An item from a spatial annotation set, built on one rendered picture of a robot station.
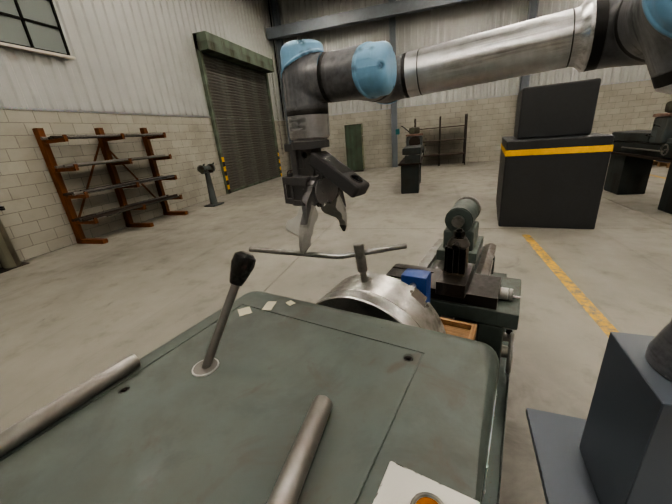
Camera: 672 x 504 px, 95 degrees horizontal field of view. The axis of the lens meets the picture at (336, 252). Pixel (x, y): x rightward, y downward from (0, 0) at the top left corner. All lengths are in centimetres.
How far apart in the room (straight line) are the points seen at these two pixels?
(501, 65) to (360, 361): 50
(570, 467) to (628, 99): 1544
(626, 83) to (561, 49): 1545
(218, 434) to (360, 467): 15
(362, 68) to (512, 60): 24
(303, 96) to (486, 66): 30
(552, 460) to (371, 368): 71
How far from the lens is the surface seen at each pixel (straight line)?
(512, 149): 526
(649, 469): 85
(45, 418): 51
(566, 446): 110
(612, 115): 1596
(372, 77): 53
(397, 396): 40
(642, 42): 54
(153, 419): 45
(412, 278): 100
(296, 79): 58
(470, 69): 63
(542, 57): 63
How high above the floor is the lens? 154
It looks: 21 degrees down
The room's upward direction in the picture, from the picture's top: 5 degrees counter-clockwise
